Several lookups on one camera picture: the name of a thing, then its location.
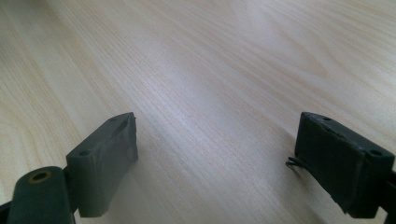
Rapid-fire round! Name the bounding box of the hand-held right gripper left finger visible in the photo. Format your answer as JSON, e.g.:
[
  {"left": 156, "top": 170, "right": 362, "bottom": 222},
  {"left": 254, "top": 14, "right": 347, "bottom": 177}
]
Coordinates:
[{"left": 65, "top": 111, "right": 139, "bottom": 218}]

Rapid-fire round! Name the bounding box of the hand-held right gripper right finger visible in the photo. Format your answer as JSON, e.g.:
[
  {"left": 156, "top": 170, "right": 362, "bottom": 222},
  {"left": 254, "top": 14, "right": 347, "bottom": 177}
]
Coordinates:
[{"left": 285, "top": 111, "right": 396, "bottom": 219}]

